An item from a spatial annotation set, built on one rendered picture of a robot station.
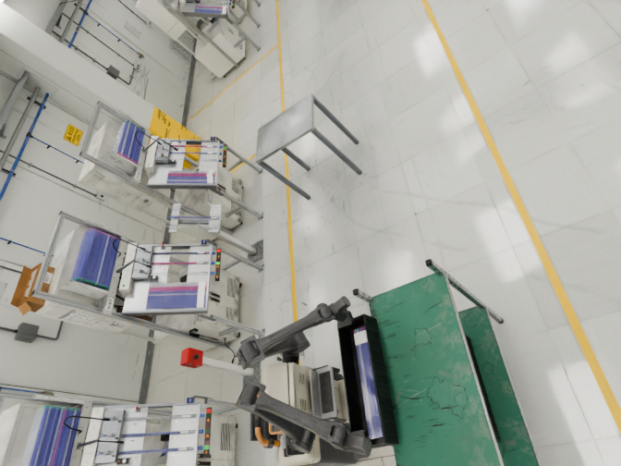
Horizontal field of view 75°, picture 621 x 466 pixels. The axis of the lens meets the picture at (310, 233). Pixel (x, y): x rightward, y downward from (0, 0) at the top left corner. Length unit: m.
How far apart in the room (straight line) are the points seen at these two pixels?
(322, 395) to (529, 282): 1.57
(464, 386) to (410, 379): 0.25
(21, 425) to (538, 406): 3.29
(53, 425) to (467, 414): 2.63
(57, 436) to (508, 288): 3.16
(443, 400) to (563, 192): 1.79
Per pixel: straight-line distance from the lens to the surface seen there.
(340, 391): 2.45
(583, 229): 3.09
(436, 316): 2.08
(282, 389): 2.00
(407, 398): 2.07
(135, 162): 4.64
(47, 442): 3.43
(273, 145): 3.89
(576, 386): 2.84
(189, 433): 3.46
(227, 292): 4.42
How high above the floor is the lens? 2.79
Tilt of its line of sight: 42 degrees down
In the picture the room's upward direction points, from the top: 58 degrees counter-clockwise
